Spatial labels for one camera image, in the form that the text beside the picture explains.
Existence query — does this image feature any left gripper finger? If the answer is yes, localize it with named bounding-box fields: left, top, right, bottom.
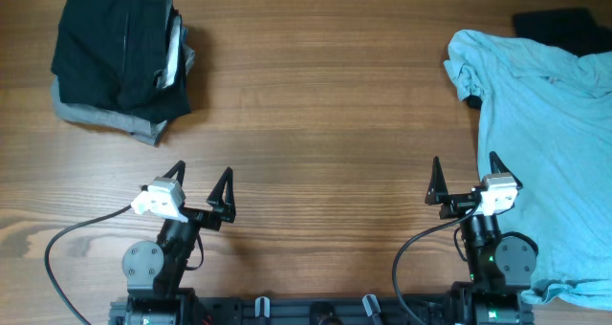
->
left=207, top=167, right=235, bottom=211
left=163, top=161, right=186, bottom=185

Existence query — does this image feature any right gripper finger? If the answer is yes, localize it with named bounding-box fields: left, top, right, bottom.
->
left=489, top=151, right=522, bottom=189
left=425, top=157, right=448, bottom=205

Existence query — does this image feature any light blue t-shirt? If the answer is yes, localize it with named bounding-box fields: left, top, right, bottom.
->
left=444, top=30, right=611, bottom=310

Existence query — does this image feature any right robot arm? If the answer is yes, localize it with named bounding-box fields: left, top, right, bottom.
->
left=425, top=152, right=538, bottom=325

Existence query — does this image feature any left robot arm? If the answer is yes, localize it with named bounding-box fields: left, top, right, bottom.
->
left=108, top=161, right=236, bottom=325

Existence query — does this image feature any folded grey garment under stack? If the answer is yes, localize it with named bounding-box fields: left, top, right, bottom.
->
left=51, top=26, right=196, bottom=147

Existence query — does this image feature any folded white patterned garment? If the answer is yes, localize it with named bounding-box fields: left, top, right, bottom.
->
left=156, top=15, right=182, bottom=89

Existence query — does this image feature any black garment on right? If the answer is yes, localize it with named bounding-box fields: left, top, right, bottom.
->
left=444, top=8, right=611, bottom=119

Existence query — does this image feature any right black cable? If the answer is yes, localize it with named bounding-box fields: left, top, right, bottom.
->
left=391, top=205, right=481, bottom=325

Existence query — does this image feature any black cable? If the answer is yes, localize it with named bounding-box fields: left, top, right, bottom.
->
left=44, top=204, right=134, bottom=325
left=391, top=205, right=481, bottom=325

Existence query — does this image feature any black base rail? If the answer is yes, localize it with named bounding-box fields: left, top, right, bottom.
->
left=108, top=294, right=535, bottom=325

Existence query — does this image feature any left black cable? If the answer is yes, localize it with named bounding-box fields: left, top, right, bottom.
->
left=44, top=204, right=134, bottom=325

